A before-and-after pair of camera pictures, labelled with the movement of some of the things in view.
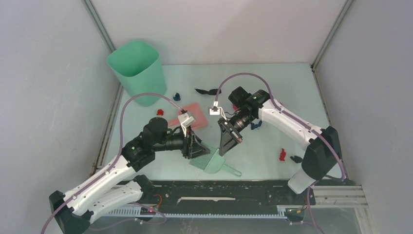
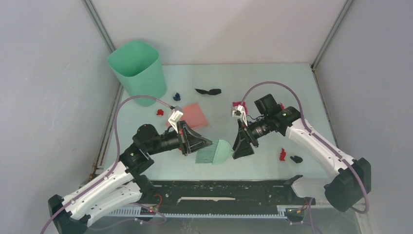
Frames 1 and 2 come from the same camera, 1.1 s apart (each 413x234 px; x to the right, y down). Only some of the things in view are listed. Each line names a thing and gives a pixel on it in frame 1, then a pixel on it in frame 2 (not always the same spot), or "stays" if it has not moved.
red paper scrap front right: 283,154 stays
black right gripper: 227,143 → 242,145
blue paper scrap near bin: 177,97 stays
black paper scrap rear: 213,91 stays
